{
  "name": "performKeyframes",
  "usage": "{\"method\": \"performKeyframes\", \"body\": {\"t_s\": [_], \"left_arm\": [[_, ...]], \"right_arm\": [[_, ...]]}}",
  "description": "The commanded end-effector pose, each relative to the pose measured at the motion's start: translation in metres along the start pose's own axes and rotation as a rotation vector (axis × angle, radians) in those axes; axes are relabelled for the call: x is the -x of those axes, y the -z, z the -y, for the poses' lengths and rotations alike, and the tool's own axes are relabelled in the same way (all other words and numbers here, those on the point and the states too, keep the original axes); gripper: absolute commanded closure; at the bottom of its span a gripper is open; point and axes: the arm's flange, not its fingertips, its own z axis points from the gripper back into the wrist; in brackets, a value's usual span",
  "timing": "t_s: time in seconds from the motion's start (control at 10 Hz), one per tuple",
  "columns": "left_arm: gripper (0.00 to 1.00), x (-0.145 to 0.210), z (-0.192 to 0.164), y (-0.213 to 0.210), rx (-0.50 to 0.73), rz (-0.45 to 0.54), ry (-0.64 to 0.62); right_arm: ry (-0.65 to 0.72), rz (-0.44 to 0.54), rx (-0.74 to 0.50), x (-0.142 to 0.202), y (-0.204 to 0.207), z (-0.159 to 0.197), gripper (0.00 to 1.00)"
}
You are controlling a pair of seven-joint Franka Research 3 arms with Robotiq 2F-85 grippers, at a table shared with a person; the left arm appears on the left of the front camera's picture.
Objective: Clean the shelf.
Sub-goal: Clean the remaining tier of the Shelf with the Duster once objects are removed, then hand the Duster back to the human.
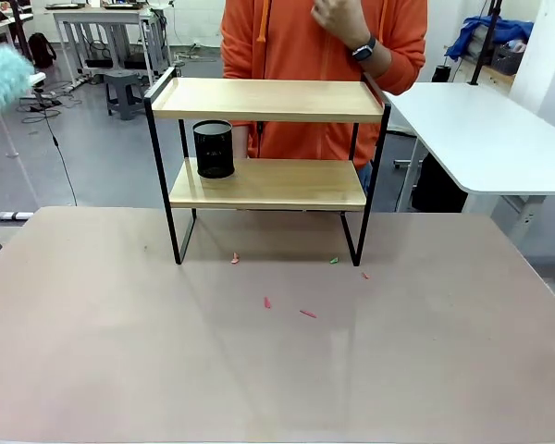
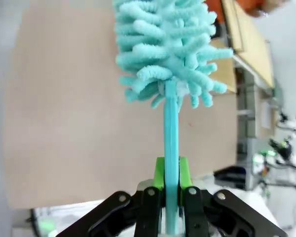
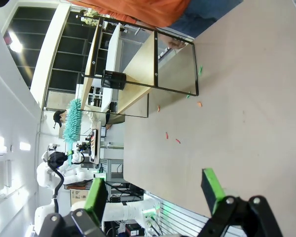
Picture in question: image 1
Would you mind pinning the person's left hand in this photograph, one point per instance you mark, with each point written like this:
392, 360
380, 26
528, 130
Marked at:
340, 18

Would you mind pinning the person's right hand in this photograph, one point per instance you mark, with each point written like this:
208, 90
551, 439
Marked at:
241, 143

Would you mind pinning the teal chenille duster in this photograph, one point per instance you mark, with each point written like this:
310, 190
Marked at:
2, 78

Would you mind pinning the person's left forearm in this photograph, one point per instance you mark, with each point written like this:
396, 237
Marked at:
381, 60

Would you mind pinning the wooden black-framed two-tier shelf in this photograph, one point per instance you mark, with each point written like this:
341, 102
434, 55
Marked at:
268, 104

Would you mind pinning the black mesh pen holder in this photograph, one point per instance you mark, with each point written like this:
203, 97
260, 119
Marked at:
213, 150

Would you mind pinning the black smartwatch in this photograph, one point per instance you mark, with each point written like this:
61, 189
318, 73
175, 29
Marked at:
364, 49

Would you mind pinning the person in orange hoodie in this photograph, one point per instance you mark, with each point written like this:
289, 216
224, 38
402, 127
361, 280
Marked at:
296, 51

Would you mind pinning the black cylinder bin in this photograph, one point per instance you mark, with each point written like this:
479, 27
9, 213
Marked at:
441, 75

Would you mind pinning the pink paper scrap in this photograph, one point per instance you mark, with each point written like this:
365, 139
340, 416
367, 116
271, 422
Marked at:
235, 259
308, 313
267, 302

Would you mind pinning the grey plastic stool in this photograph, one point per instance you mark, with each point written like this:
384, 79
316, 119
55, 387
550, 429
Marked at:
125, 92

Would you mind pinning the black stand pole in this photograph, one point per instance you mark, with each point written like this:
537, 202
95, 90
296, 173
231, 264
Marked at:
20, 23
485, 41

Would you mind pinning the blue cloth pile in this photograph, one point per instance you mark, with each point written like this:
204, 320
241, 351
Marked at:
490, 34

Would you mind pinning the large white side table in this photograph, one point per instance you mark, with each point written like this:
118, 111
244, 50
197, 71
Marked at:
472, 134

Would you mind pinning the grey-framed background workbench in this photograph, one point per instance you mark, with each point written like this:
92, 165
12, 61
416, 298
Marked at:
102, 18

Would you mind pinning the black box under table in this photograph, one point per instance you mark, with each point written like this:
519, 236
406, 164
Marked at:
437, 185

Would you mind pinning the black backpack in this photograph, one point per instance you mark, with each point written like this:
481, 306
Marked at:
40, 51

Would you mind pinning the white power strip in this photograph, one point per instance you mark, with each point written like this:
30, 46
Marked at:
14, 215

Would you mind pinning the white background desk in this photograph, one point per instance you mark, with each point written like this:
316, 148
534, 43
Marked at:
0, 25

